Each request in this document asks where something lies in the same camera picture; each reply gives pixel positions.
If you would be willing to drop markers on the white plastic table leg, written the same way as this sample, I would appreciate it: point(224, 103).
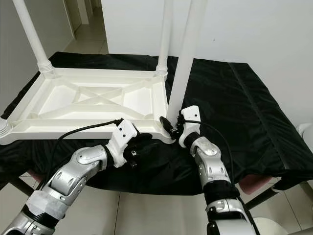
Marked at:
point(186, 58)
point(165, 39)
point(5, 128)
point(32, 34)

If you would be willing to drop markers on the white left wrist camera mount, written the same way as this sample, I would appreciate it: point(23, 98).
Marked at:
point(123, 137)

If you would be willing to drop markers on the black cloth table cover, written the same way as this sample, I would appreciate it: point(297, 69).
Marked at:
point(249, 122)

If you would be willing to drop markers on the pink padded chair seat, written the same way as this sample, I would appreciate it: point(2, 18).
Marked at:
point(33, 175)
point(257, 184)

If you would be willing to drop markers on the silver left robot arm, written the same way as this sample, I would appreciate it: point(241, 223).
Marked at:
point(68, 178)

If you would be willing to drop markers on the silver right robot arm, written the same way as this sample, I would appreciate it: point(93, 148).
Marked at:
point(212, 164)

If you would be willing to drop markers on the white rounded plastic object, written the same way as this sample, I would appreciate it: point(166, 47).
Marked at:
point(306, 133)

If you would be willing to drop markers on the black metal table leg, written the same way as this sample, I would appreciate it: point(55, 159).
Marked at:
point(263, 198)
point(20, 187)

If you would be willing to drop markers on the white plastic children table top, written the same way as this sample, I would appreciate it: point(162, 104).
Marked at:
point(78, 103)

